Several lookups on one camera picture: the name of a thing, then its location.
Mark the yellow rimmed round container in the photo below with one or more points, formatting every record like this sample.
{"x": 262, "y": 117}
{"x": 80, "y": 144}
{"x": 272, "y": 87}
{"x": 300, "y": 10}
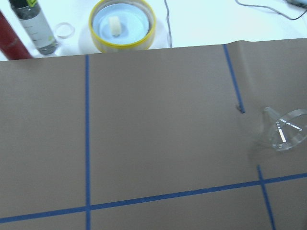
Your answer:
{"x": 122, "y": 25}

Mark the red cylinder can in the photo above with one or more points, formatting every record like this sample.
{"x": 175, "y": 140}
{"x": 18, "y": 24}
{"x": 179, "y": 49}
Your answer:
{"x": 10, "y": 44}

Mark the dark spray bottle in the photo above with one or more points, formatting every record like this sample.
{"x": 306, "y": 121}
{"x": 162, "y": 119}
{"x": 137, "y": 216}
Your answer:
{"x": 35, "y": 24}

